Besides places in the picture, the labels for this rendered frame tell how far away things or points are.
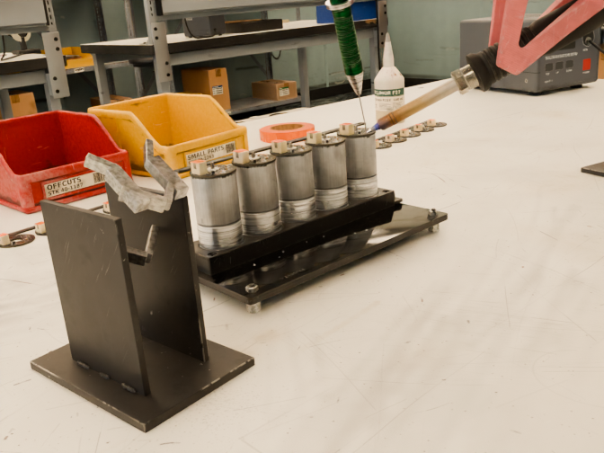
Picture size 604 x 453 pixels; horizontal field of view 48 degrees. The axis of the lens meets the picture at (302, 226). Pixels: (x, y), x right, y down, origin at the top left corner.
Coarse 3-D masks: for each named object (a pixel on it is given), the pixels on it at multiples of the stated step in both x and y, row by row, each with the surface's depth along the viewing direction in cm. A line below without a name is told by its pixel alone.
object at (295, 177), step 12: (276, 156) 39; (288, 156) 39; (300, 156) 39; (276, 168) 40; (288, 168) 39; (300, 168) 39; (312, 168) 40; (288, 180) 39; (300, 180) 39; (312, 180) 40; (288, 192) 40; (300, 192) 40; (312, 192) 40; (288, 204) 40; (300, 204) 40; (312, 204) 40; (288, 216) 40; (300, 216) 40; (312, 216) 41
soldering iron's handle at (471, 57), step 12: (576, 0) 40; (552, 12) 40; (600, 12) 39; (540, 24) 40; (588, 24) 39; (600, 24) 40; (528, 36) 40; (576, 36) 40; (492, 48) 40; (552, 48) 40; (468, 60) 41; (480, 60) 40; (492, 60) 40; (480, 72) 40; (492, 72) 40; (504, 72) 40; (480, 84) 41
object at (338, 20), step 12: (336, 0) 37; (348, 0) 38; (336, 12) 38; (348, 12) 38; (336, 24) 38; (348, 24) 38; (348, 36) 39; (348, 48) 39; (348, 60) 40; (360, 60) 40; (348, 72) 40; (360, 72) 40
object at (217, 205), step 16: (224, 176) 36; (208, 192) 36; (224, 192) 36; (208, 208) 36; (224, 208) 36; (208, 224) 36; (224, 224) 36; (240, 224) 37; (208, 240) 37; (224, 240) 37; (240, 240) 37
